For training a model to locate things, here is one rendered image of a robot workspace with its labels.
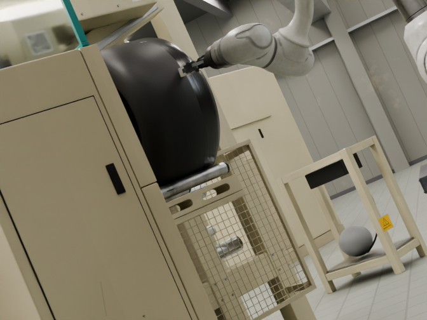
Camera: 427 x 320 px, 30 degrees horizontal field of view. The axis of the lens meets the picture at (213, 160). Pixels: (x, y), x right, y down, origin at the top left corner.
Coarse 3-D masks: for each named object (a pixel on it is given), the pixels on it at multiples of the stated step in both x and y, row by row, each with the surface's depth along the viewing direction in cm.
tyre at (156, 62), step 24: (120, 48) 266; (144, 48) 266; (168, 48) 268; (120, 72) 258; (144, 72) 256; (168, 72) 260; (120, 96) 304; (144, 96) 254; (168, 96) 256; (192, 96) 260; (144, 120) 254; (168, 120) 254; (192, 120) 259; (216, 120) 266; (144, 144) 258; (168, 144) 256; (192, 144) 261; (216, 144) 269; (168, 168) 260; (192, 168) 267
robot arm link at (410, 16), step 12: (396, 0) 191; (408, 0) 188; (420, 0) 187; (408, 12) 190; (420, 12) 188; (408, 24) 190; (420, 24) 186; (408, 36) 190; (420, 36) 186; (420, 48) 185; (420, 60) 184; (420, 72) 187
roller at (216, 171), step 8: (208, 168) 271; (216, 168) 271; (224, 168) 273; (192, 176) 266; (200, 176) 267; (208, 176) 269; (216, 176) 271; (168, 184) 261; (176, 184) 262; (184, 184) 263; (192, 184) 265; (200, 184) 268; (168, 192) 259; (176, 192) 262
